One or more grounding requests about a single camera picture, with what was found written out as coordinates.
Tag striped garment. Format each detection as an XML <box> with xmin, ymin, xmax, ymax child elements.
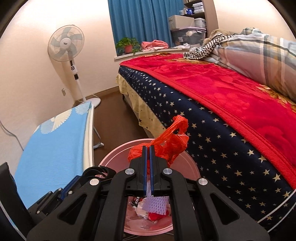
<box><xmin>183</xmin><ymin>34</ymin><xmax>232</xmax><ymax>60</ymax></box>

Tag black packet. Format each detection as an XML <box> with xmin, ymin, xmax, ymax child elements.
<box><xmin>131</xmin><ymin>196</ymin><xmax>144</xmax><ymax>207</ymax></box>

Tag beige plush toy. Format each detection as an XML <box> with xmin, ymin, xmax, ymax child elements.
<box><xmin>203</xmin><ymin>29</ymin><xmax>229</xmax><ymax>45</ymax></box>

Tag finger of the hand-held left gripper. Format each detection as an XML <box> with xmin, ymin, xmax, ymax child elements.
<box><xmin>83</xmin><ymin>166</ymin><xmax>116</xmax><ymax>181</ymax></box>
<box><xmin>61</xmin><ymin>176</ymin><xmax>89</xmax><ymax>200</ymax></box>

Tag clear storage bin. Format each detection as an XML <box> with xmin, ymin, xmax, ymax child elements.
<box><xmin>171</xmin><ymin>27</ymin><xmax>207</xmax><ymax>47</ymax></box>

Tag grey cardboard box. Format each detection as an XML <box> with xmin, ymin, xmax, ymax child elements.
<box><xmin>168</xmin><ymin>15</ymin><xmax>195</xmax><ymax>32</ymax></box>

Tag pink clothes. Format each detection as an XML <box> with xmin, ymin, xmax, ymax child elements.
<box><xmin>141</xmin><ymin>39</ymin><xmax>169</xmax><ymax>50</ymax></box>

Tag bed with red blanket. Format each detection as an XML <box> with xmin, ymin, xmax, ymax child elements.
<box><xmin>118</xmin><ymin>65</ymin><xmax>296</xmax><ymax>232</ymax></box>

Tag table with blue cloth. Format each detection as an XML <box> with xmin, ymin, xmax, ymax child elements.
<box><xmin>14</xmin><ymin>103</ymin><xmax>90</xmax><ymax>209</ymax></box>

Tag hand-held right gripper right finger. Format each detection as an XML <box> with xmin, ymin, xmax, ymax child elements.
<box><xmin>150</xmin><ymin>146</ymin><xmax>270</xmax><ymax>241</ymax></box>

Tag blue curtain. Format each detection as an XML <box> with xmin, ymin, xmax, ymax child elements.
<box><xmin>108</xmin><ymin>0</ymin><xmax>185</xmax><ymax>56</ymax></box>

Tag white standing fan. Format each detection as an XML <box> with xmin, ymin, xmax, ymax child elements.
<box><xmin>47</xmin><ymin>25</ymin><xmax>101</xmax><ymax>107</ymax></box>

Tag white table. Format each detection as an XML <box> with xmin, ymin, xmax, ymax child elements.
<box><xmin>82</xmin><ymin>103</ymin><xmax>104</xmax><ymax>176</ymax></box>

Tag red packet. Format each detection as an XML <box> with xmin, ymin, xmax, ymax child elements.
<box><xmin>148</xmin><ymin>212</ymin><xmax>168</xmax><ymax>223</ymax></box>

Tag grey wall cable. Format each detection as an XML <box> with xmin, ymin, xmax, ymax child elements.
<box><xmin>0</xmin><ymin>119</ymin><xmax>25</xmax><ymax>151</ymax></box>

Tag white windowsill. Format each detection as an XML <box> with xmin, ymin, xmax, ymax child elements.
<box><xmin>114</xmin><ymin>47</ymin><xmax>192</xmax><ymax>62</ymax></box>

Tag wooden bookshelf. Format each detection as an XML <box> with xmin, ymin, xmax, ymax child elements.
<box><xmin>183</xmin><ymin>0</ymin><xmax>207</xmax><ymax>21</ymax></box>

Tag red plastic bag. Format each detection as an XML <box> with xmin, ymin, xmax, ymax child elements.
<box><xmin>128</xmin><ymin>115</ymin><xmax>189</xmax><ymax>168</ymax></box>

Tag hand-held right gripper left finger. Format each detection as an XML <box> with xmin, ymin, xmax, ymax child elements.
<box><xmin>26</xmin><ymin>146</ymin><xmax>149</xmax><ymax>241</ymax></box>

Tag red blanket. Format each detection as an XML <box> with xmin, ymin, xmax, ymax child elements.
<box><xmin>119</xmin><ymin>53</ymin><xmax>296</xmax><ymax>186</ymax></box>

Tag pink plastic bin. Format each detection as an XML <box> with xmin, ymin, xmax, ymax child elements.
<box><xmin>98</xmin><ymin>138</ymin><xmax>201</xmax><ymax>235</ymax></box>

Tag yellow star bed sheet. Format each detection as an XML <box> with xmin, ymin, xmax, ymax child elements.
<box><xmin>116</xmin><ymin>74</ymin><xmax>167</xmax><ymax>137</ymax></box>

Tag potted green plant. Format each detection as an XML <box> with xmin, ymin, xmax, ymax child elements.
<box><xmin>116</xmin><ymin>37</ymin><xmax>141</xmax><ymax>55</ymax></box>

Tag grey bed frame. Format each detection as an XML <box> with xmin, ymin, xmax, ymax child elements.
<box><xmin>120</xmin><ymin>91</ymin><xmax>158</xmax><ymax>139</ymax></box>

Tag plaid quilt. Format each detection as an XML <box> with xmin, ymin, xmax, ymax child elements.
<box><xmin>203</xmin><ymin>27</ymin><xmax>296</xmax><ymax>102</ymax></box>

